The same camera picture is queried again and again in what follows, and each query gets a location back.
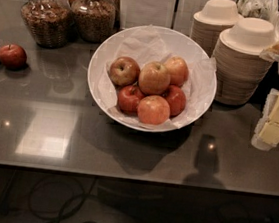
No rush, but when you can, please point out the paper bowl stack back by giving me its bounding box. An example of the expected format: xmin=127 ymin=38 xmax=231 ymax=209
xmin=189 ymin=0 xmax=242 ymax=56

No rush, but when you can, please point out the white sign card left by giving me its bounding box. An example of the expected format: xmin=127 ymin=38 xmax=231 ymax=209
xmin=120 ymin=0 xmax=176 ymax=29

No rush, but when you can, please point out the white ceramic bowl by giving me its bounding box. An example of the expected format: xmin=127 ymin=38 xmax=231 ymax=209
xmin=81 ymin=18 xmax=224 ymax=140

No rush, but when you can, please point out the black cable on floor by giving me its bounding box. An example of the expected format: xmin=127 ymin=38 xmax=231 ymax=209
xmin=25 ymin=169 xmax=112 ymax=223

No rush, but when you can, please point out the paper bowl stack front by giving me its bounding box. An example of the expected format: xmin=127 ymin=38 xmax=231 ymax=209
xmin=212 ymin=17 xmax=278 ymax=106

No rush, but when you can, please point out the glass granola jar centre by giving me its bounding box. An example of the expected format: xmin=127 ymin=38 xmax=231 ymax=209
xmin=71 ymin=0 xmax=116 ymax=43

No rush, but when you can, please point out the red apple front left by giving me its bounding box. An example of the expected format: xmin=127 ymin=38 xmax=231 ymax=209
xmin=117 ymin=85 xmax=144 ymax=115

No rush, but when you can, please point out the white napkin bundle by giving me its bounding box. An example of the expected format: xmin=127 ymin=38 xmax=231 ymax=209
xmin=236 ymin=0 xmax=279 ymax=22

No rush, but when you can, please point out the red apple on table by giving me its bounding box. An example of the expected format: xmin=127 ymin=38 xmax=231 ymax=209
xmin=0 ymin=44 xmax=27 ymax=70

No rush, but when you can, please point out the white paper liner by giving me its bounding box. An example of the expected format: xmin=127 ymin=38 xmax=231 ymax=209
xmin=93 ymin=20 xmax=222 ymax=137

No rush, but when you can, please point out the yellow-red apple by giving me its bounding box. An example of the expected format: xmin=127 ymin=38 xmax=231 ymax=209
xmin=137 ymin=95 xmax=171 ymax=125
xmin=108 ymin=56 xmax=140 ymax=87
xmin=164 ymin=56 xmax=189 ymax=87
xmin=138 ymin=61 xmax=171 ymax=95

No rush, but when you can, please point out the paper bowl stack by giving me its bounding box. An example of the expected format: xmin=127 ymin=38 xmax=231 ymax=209
xmin=212 ymin=17 xmax=278 ymax=106
xmin=189 ymin=0 xmax=242 ymax=56

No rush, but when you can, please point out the glass granola jar front left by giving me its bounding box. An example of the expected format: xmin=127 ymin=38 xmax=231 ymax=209
xmin=21 ymin=0 xmax=71 ymax=48

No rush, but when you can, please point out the red apple right in bowl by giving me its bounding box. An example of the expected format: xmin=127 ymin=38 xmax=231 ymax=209
xmin=163 ymin=85 xmax=187 ymax=117

